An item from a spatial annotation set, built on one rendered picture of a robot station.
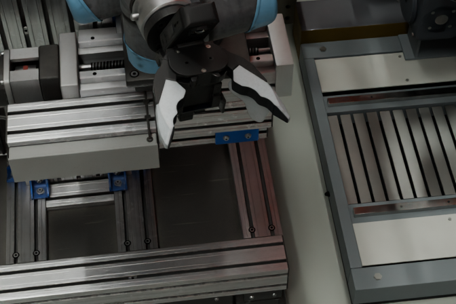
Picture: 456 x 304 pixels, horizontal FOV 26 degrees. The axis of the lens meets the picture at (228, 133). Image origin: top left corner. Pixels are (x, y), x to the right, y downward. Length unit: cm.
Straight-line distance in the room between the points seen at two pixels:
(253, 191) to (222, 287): 24
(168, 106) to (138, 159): 66
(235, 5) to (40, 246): 103
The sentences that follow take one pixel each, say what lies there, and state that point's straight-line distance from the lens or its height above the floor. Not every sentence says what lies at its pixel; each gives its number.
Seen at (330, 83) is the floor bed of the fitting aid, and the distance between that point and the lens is 272.
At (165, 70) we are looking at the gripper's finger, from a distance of 117.
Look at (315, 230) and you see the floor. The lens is 252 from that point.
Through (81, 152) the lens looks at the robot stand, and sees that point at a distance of 176.
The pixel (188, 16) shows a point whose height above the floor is 132.
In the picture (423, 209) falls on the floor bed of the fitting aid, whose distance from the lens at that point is 251.
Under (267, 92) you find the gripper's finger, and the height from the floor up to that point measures 123.
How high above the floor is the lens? 211
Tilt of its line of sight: 51 degrees down
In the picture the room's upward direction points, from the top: straight up
